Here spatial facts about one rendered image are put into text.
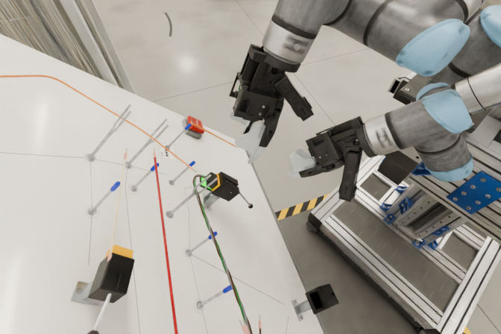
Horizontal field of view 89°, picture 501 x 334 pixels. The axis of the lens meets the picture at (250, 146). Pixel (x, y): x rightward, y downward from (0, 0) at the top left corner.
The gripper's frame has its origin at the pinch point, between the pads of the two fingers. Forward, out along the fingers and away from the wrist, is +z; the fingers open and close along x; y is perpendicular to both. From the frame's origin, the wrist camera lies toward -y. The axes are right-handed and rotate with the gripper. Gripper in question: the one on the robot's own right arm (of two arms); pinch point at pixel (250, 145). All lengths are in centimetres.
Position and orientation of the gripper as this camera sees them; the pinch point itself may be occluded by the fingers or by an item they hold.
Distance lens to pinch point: 54.4
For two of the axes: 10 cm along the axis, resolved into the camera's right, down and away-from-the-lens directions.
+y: -9.2, -1.6, -3.6
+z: -3.5, 7.4, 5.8
